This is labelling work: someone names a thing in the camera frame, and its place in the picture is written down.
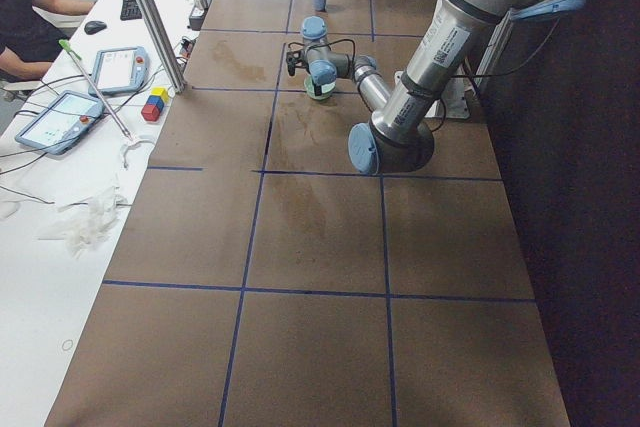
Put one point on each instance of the red blue yellow blocks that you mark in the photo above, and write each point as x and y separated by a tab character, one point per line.
155	104

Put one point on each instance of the black computer mouse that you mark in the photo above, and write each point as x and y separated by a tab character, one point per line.
94	27

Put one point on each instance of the mint green bowl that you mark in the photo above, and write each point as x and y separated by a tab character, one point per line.
318	92

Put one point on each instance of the aluminium frame post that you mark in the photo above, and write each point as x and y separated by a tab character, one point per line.
163	46

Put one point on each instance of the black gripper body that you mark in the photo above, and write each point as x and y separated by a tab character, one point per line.
314	80

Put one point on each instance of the small metal cup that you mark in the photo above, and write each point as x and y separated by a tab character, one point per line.
202	5

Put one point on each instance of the teach pendant tablet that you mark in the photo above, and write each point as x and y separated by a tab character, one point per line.
120	70
62	123

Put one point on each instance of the seated person in black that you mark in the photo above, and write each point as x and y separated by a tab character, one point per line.
29	42

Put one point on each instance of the crumpled white tissue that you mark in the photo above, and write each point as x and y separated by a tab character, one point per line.
85	214

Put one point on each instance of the far teach pendant tablet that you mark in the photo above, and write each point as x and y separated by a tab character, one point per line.
120	70

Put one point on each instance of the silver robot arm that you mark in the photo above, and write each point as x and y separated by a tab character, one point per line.
396	139

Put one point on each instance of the near teach pendant tablet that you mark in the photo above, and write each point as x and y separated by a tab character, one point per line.
62	123

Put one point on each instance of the green-handled reacher stick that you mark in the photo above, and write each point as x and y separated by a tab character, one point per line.
66	47

